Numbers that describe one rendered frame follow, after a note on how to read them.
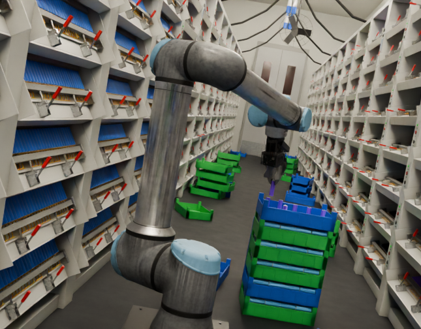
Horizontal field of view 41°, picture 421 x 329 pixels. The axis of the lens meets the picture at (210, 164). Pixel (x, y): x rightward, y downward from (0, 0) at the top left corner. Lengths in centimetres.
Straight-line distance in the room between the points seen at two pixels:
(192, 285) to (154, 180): 32
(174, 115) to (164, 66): 14
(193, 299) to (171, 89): 60
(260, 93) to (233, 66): 19
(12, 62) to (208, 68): 53
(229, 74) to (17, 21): 59
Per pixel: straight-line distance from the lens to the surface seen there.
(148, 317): 184
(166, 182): 168
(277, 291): 239
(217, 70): 161
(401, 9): 419
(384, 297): 281
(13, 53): 138
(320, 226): 234
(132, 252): 171
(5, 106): 136
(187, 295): 161
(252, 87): 174
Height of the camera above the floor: 81
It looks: 6 degrees down
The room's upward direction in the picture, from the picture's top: 10 degrees clockwise
